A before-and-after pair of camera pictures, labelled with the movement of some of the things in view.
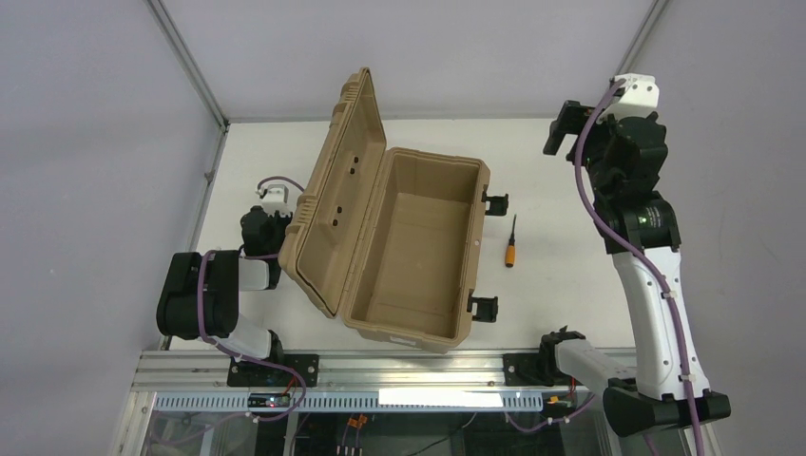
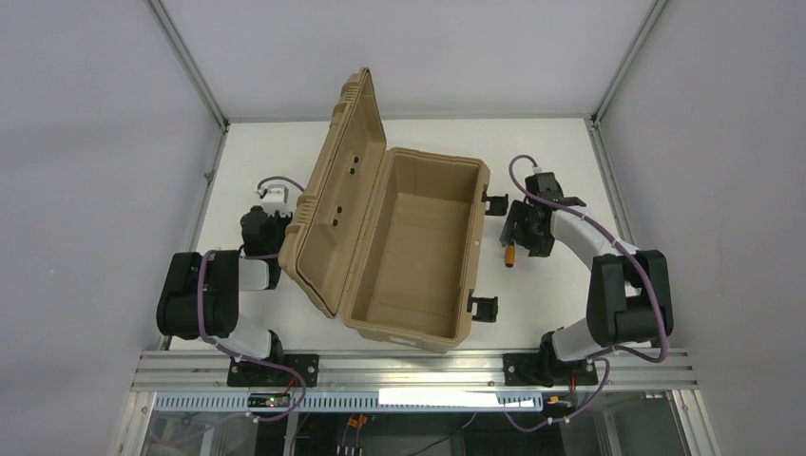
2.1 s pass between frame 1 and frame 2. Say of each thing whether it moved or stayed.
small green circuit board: stayed
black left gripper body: stayed
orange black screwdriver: stayed
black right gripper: moved
